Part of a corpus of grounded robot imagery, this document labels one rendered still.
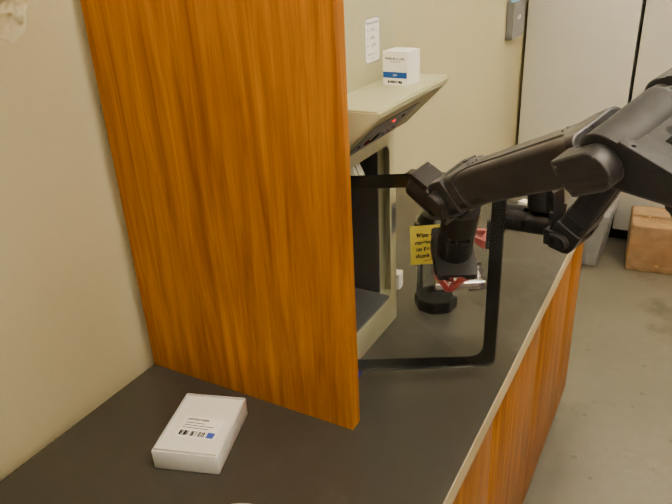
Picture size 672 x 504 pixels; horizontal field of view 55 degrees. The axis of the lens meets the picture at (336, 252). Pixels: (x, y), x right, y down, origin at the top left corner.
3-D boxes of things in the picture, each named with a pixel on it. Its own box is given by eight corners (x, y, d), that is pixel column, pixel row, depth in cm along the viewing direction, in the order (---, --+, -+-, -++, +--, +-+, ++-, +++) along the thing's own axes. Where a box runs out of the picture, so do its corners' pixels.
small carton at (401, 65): (382, 84, 118) (382, 50, 115) (395, 79, 122) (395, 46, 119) (407, 86, 115) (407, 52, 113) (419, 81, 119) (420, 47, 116)
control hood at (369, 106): (316, 167, 108) (313, 107, 104) (395, 121, 133) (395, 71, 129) (378, 175, 103) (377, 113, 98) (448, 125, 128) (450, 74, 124)
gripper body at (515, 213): (500, 187, 141) (534, 191, 137) (497, 230, 145) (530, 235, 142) (491, 197, 136) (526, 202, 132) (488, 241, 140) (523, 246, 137)
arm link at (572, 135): (624, 198, 53) (713, 127, 55) (588, 140, 52) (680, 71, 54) (433, 225, 95) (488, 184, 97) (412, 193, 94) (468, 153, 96)
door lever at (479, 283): (431, 280, 117) (431, 267, 116) (483, 278, 117) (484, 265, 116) (434, 295, 112) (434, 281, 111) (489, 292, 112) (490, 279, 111)
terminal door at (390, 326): (338, 369, 127) (327, 176, 110) (494, 364, 126) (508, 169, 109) (338, 371, 126) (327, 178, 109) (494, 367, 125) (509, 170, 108)
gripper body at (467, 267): (436, 282, 103) (441, 253, 98) (430, 234, 110) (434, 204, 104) (477, 281, 103) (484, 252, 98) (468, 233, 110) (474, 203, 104)
